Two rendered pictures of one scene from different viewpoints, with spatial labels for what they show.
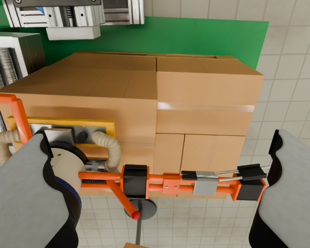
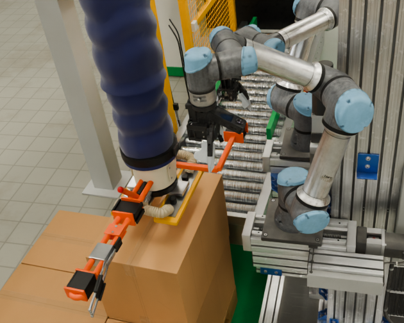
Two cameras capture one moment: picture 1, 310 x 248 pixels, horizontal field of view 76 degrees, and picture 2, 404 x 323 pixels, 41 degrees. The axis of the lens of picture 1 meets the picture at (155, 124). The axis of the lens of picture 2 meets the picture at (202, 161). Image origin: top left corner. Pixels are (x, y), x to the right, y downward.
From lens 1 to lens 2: 154 cm
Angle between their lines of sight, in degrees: 48
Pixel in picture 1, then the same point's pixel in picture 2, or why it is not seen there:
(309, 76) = not seen: outside the picture
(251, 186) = (88, 281)
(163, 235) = not seen: outside the picture
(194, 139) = not seen: outside the picture
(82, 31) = (248, 229)
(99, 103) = (189, 232)
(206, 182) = (107, 251)
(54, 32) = (252, 215)
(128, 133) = (151, 246)
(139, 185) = (127, 209)
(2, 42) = (259, 209)
